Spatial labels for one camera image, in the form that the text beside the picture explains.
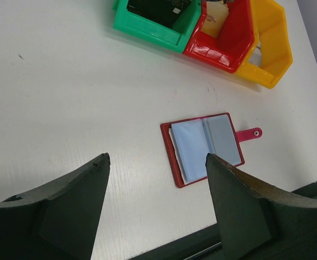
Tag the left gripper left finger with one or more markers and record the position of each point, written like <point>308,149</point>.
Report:
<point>57,220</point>

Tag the black VIP card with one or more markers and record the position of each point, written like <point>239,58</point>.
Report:
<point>162,12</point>

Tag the gold VIP card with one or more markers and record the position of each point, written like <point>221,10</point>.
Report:
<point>217,13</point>

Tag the red plastic bin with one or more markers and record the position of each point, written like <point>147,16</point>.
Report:
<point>230,47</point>

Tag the silver VIP card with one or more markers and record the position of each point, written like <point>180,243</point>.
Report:
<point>256,56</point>

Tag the green plastic bin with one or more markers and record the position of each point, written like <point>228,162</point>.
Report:
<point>174,38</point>

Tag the red leather card holder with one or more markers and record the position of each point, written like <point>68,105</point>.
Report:
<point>188,142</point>

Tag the yellow plastic bin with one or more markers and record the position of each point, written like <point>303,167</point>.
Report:
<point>270,28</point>

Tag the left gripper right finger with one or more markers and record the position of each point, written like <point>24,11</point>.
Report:
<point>258,220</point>

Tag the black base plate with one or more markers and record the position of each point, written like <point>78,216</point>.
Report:
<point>207,238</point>

